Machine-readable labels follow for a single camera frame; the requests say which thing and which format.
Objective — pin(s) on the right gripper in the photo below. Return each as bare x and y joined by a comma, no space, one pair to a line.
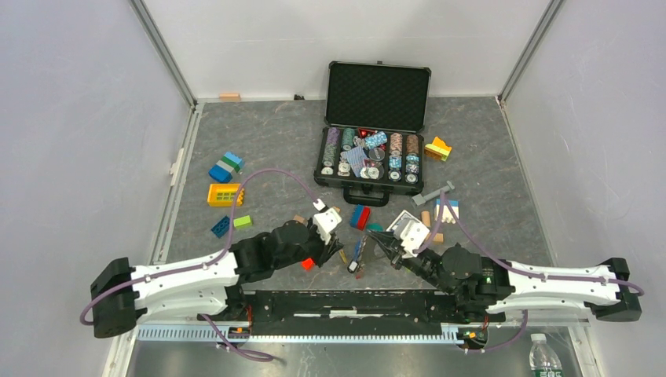
390,247

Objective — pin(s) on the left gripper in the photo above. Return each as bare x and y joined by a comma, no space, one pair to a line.
325,250

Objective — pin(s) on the blue key tag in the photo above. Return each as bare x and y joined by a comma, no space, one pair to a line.
357,251

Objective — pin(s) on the black key tag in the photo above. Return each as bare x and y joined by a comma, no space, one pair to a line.
353,266

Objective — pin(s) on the yellow key tag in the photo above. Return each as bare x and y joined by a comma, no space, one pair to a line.
343,256

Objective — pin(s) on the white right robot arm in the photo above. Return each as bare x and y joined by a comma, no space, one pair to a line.
482,286

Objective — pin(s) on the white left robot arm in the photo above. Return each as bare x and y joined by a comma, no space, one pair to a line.
123,296

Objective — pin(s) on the teal flat piece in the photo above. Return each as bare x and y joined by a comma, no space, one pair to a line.
374,227

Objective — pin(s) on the blue playing card box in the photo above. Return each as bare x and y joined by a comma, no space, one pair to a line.
404,215

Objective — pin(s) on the small wooden cube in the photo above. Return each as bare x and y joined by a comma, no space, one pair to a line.
300,219

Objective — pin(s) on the blue red brick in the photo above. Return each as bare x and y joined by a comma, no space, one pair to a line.
359,217

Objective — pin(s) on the orange wooden block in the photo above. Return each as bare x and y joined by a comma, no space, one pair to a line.
438,238

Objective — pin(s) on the grey plastic bolt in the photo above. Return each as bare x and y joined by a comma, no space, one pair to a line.
420,199

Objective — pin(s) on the blue white brick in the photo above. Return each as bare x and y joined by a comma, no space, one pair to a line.
447,213

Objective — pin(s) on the black poker chip case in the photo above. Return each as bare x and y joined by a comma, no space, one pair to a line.
371,146

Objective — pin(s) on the small dark blue brick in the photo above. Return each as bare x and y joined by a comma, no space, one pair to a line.
221,227

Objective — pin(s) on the yellow orange brick pile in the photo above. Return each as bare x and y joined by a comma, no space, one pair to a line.
437,149

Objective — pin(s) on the yellow window brick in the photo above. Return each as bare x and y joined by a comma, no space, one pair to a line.
222,195

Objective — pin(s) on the blue grey green brick stack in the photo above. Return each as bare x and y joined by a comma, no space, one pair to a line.
226,168

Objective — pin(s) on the wooden block on ledge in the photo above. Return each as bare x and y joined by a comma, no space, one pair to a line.
229,97

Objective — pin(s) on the plastic water bottle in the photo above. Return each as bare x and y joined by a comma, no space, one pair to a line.
543,360

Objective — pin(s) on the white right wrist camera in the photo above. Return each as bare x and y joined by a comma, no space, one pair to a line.
411,234

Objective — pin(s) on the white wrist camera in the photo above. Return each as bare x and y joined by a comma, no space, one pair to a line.
411,234
326,220

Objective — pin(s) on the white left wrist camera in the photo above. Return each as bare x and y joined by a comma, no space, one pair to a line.
326,220

